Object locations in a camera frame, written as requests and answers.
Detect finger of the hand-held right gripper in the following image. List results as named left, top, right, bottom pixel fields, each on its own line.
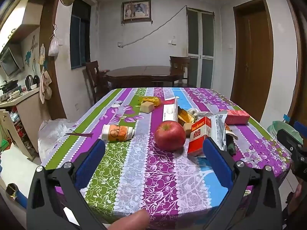
left=277, top=129, right=304, bottom=149
left=293, top=120, right=307, bottom=135

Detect range hood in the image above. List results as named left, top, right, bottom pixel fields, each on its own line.
left=0, top=46, right=25, bottom=78

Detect white plastic sheet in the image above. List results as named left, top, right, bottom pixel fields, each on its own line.
left=38, top=118, right=78, bottom=161

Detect dark wooden chair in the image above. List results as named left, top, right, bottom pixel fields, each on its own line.
left=85, top=61, right=110, bottom=104
left=169, top=56, right=191, bottom=88

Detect beige cube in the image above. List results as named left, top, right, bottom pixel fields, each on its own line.
left=140, top=101, right=155, bottom=113

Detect gold box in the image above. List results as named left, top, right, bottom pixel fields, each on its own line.
left=177, top=108, right=197, bottom=124

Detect hanging beige cloths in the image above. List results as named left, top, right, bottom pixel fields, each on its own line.
left=39, top=70, right=53, bottom=104

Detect crumpled orange white paper cup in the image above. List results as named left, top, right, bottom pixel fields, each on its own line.
left=102, top=124, right=135, bottom=141

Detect trash bin with green bag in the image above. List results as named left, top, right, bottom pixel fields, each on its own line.
left=266, top=120, right=304, bottom=145

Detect person's left hand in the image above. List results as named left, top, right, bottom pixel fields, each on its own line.
left=107, top=208, right=150, bottom=230

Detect red wrapped pack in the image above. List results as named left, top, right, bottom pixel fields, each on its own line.
left=219, top=109, right=250, bottom=125

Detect striped floral tablecloth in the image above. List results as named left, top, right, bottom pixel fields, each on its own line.
left=40, top=87, right=292, bottom=229

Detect thin wire by door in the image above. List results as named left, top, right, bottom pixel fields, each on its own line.
left=294, top=50, right=300, bottom=97

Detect red white cigarette box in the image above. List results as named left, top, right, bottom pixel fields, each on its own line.
left=187, top=116, right=213, bottom=157

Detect brown wooden door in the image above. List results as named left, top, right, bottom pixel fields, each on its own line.
left=233, top=0, right=274, bottom=123
left=284, top=0, right=307, bottom=125

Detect dark window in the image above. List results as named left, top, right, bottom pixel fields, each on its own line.
left=70, top=0, right=92, bottom=71

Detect red apple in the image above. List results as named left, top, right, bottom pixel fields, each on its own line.
left=154, top=121, right=187, bottom=152

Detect wall cable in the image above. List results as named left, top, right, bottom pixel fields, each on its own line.
left=118, top=4, right=188, bottom=47

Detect wall cabinet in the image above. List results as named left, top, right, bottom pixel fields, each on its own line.
left=0, top=0, right=45, bottom=44

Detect frosted glass double door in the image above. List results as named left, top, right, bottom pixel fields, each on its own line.
left=186, top=7, right=215, bottom=89

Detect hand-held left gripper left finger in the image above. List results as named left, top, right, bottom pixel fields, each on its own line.
left=26, top=138, right=107, bottom=230

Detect gold foil wrapper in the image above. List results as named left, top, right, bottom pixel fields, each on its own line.
left=140, top=95, right=162, bottom=106

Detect black wok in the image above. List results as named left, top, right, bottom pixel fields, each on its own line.
left=1, top=79, right=19, bottom=93

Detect dark wooden dining table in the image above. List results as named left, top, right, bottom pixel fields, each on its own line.
left=105, top=66, right=184, bottom=90

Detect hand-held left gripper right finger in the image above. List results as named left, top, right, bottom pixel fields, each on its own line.
left=203, top=137, right=282, bottom=230

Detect kitchen counter cabinet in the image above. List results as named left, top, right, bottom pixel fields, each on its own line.
left=0, top=86, right=46, bottom=160

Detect long red white carton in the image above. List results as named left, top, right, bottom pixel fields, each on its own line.
left=163, top=96, right=179, bottom=123

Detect electric kettle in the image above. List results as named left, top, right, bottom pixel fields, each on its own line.
left=25, top=74, right=35, bottom=92

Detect white foil bag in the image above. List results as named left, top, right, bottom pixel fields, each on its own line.
left=206, top=110, right=238, bottom=152

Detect hanging white plastic bag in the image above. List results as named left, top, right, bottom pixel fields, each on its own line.
left=48, top=24, right=60, bottom=57

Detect framed wall picture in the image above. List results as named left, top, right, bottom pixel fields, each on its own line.
left=121, top=0, right=152, bottom=25

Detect dark green scrap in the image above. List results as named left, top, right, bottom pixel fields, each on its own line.
left=226, top=136, right=237, bottom=154

